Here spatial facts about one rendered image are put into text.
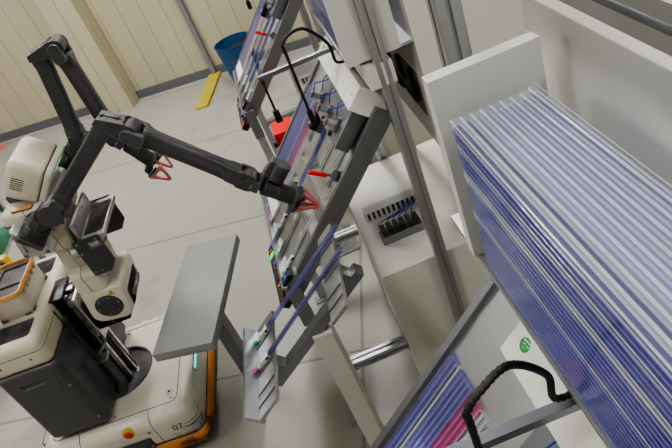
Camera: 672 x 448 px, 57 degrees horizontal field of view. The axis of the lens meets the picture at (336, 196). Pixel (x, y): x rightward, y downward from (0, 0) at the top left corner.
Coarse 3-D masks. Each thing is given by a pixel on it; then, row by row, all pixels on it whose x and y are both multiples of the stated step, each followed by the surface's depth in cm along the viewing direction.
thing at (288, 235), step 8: (280, 208) 241; (280, 216) 238; (288, 216) 230; (296, 216) 222; (288, 224) 228; (296, 224) 220; (304, 224) 213; (280, 232) 233; (288, 232) 226; (296, 232) 218; (280, 240) 231; (288, 240) 224; (296, 240) 216; (304, 240) 209; (280, 248) 229; (288, 248) 221; (304, 248) 207; (280, 256) 225; (288, 256) 219; (296, 256) 212; (296, 264) 210
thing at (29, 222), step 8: (32, 216) 197; (24, 224) 197; (32, 224) 197; (40, 224) 196; (24, 232) 198; (32, 232) 197; (40, 232) 198; (48, 232) 200; (16, 240) 196; (24, 240) 196; (32, 240) 198; (40, 240) 200; (40, 248) 198
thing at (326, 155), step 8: (320, 64) 241; (320, 72) 238; (320, 80) 236; (320, 88) 233; (312, 136) 228; (328, 136) 213; (312, 144) 226; (320, 144) 218; (328, 144) 211; (352, 144) 193; (320, 152) 216; (328, 152) 210; (336, 152) 203; (320, 160) 215; (328, 160) 208; (344, 160) 195; (320, 168) 212; (328, 168) 206
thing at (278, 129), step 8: (288, 120) 296; (272, 128) 295; (280, 128) 292; (280, 136) 290; (304, 168) 306; (304, 184) 311; (312, 184) 312; (312, 192) 314; (320, 208) 321; (320, 216) 323; (344, 224) 347; (352, 240) 334; (344, 248) 331; (352, 248) 329; (320, 264) 328
